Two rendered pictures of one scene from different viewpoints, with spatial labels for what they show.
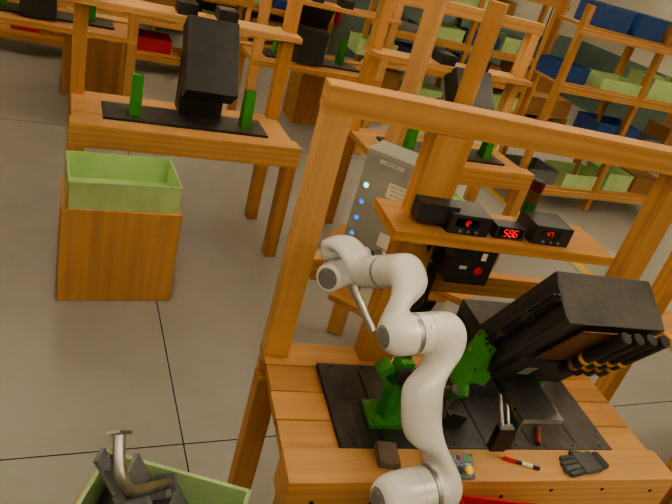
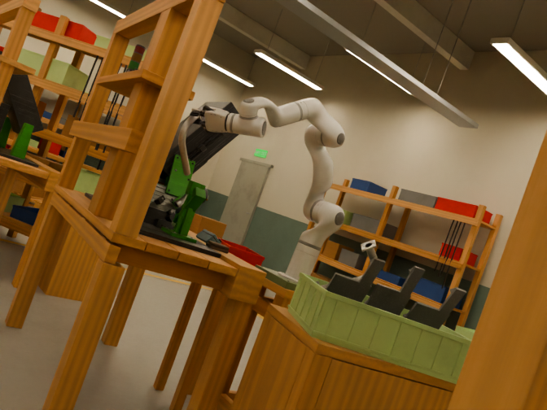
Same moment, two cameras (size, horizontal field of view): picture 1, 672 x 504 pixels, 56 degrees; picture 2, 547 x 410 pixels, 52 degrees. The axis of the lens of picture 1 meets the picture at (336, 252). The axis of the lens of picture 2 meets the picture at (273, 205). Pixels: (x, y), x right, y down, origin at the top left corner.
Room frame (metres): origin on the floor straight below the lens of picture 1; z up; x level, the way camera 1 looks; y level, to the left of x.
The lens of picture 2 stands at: (1.83, 2.35, 1.14)
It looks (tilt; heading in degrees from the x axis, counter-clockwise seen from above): 1 degrees up; 260
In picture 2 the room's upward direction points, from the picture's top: 20 degrees clockwise
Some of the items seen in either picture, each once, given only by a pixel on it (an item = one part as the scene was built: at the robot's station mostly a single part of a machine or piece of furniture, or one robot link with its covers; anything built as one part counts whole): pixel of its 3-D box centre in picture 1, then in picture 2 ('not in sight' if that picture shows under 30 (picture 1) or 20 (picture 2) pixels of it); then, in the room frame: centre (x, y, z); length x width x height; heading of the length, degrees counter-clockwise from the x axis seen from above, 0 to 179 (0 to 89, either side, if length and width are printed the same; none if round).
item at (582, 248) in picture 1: (495, 232); (140, 87); (2.17, -0.55, 1.52); 0.90 x 0.25 x 0.04; 111
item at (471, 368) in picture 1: (479, 361); (178, 176); (1.84, -0.59, 1.17); 0.13 x 0.12 x 0.20; 111
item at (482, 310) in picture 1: (490, 349); not in sight; (2.09, -0.69, 1.07); 0.30 x 0.18 x 0.34; 111
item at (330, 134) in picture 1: (475, 262); (121, 113); (2.21, -0.53, 1.36); 1.49 x 0.09 x 0.97; 111
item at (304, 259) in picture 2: not in sight; (302, 263); (1.12, -0.36, 0.97); 0.19 x 0.19 x 0.18
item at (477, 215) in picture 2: not in sight; (378, 259); (-1.32, -5.59, 1.10); 3.01 x 0.55 x 2.20; 118
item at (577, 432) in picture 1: (463, 407); (144, 220); (1.93, -0.64, 0.89); 1.10 x 0.42 x 0.02; 111
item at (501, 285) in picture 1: (457, 281); (98, 133); (2.27, -0.51, 1.23); 1.30 x 0.05 x 0.09; 111
